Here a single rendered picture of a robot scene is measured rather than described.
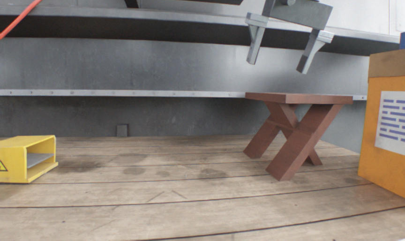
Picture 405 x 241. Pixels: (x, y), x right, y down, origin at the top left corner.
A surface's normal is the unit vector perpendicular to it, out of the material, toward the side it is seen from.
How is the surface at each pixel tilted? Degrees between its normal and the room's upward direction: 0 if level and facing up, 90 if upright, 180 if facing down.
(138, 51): 90
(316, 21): 114
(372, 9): 87
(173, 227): 0
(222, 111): 90
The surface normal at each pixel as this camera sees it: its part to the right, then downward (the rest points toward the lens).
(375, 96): -0.99, 0.00
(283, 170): -0.78, -0.58
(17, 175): 0.07, 0.12
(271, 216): 0.02, -0.99
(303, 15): 0.09, 0.51
